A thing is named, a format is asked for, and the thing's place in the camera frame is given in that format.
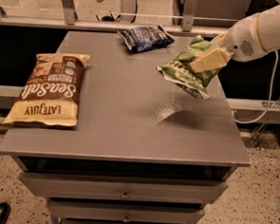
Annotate green jalapeno chip bag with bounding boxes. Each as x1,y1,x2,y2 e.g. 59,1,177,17
157,36,219,100

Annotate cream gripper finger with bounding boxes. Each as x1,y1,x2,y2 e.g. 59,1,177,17
189,47,233,73
210,33,227,47

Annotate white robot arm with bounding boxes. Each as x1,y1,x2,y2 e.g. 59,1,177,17
190,5,280,73

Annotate blue chip bag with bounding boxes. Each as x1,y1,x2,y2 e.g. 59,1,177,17
118,26,175,53

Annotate top grey drawer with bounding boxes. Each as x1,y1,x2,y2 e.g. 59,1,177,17
20,173,228,204

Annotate white cable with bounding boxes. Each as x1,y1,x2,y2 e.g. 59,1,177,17
233,47,280,127

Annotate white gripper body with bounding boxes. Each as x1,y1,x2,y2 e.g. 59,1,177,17
224,13,269,63

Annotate middle grey drawer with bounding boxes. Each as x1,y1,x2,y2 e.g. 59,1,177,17
47,199,204,224

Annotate grey metal railing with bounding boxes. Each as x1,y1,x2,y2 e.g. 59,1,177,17
0,0,280,44

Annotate brown Late July chip bag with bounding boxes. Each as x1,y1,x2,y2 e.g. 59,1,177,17
5,53,91,127

